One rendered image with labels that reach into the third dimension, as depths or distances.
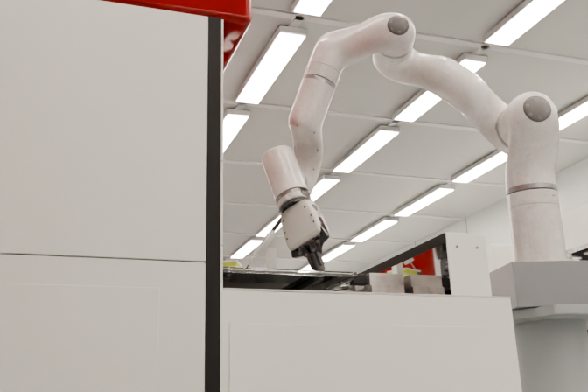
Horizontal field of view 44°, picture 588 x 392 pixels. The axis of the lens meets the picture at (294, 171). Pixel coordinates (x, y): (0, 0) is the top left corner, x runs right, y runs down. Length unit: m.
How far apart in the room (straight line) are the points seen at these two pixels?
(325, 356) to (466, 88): 0.86
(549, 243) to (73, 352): 1.15
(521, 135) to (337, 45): 0.51
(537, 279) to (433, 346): 0.38
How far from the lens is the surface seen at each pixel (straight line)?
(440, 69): 1.90
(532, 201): 1.82
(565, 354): 1.75
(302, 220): 1.73
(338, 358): 1.32
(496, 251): 6.52
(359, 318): 1.35
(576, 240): 5.64
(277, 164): 1.80
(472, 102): 1.90
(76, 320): 1.02
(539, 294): 1.69
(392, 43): 1.85
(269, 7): 4.11
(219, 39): 1.20
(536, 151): 1.84
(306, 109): 1.83
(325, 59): 1.89
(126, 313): 1.03
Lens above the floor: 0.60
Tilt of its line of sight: 19 degrees up
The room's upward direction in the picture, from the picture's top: 2 degrees counter-clockwise
